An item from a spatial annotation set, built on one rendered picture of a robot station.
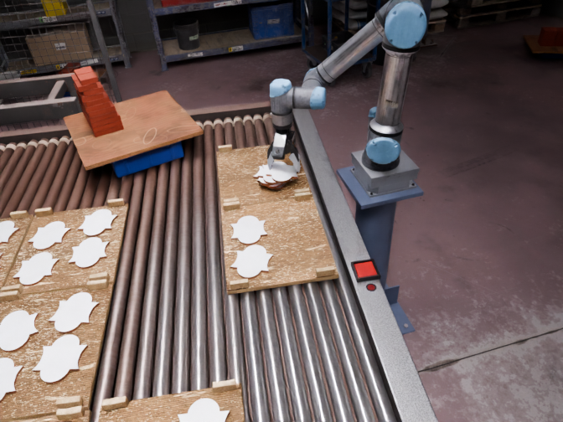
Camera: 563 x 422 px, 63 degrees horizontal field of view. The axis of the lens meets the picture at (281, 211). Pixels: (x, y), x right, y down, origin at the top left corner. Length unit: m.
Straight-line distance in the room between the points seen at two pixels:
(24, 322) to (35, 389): 0.24
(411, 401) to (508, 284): 1.72
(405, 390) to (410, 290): 1.47
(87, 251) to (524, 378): 1.97
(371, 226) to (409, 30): 0.87
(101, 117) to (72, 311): 0.92
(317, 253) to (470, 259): 1.58
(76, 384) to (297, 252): 0.74
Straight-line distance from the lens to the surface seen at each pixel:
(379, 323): 1.37
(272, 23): 5.80
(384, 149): 1.64
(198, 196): 1.84
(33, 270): 1.72
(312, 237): 1.58
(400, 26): 1.47
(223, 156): 2.03
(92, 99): 2.10
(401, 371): 1.30
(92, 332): 1.46
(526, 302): 2.83
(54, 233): 1.84
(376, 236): 2.05
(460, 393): 2.39
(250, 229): 1.61
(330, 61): 1.70
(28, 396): 1.41
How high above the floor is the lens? 2.00
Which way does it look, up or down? 39 degrees down
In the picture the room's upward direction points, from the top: 4 degrees counter-clockwise
